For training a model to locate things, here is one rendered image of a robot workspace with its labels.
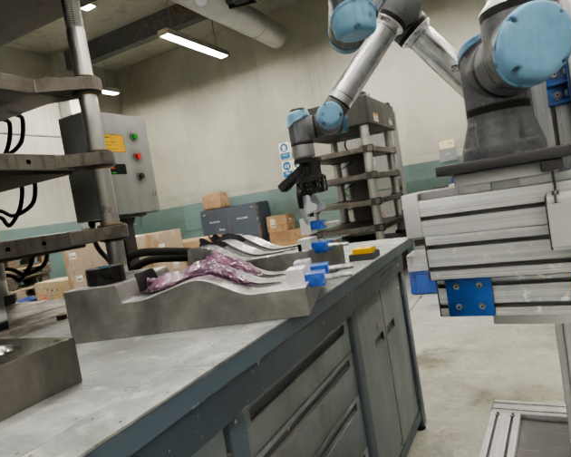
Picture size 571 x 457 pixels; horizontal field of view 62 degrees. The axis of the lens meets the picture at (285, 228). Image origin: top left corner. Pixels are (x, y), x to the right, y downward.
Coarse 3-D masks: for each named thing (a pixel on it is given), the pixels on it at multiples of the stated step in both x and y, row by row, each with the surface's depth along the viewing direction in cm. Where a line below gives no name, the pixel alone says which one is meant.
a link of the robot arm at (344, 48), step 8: (376, 0) 90; (384, 0) 92; (376, 8) 91; (376, 16) 93; (328, 24) 90; (328, 32) 94; (336, 40) 92; (336, 48) 96; (344, 48) 95; (352, 48) 95
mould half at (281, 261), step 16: (224, 240) 146; (256, 240) 152; (336, 240) 139; (192, 256) 136; (240, 256) 134; (272, 256) 125; (288, 256) 122; (304, 256) 120; (320, 256) 127; (336, 256) 137
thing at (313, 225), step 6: (300, 222) 157; (312, 222) 155; (318, 222) 154; (324, 222) 155; (330, 222) 154; (336, 222) 153; (306, 228) 156; (312, 228) 156; (318, 228) 155; (306, 234) 156
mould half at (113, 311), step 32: (96, 288) 97; (128, 288) 101; (192, 288) 94; (224, 288) 93; (256, 288) 97; (288, 288) 91; (320, 288) 113; (96, 320) 98; (128, 320) 96; (160, 320) 95; (192, 320) 94; (224, 320) 93; (256, 320) 92
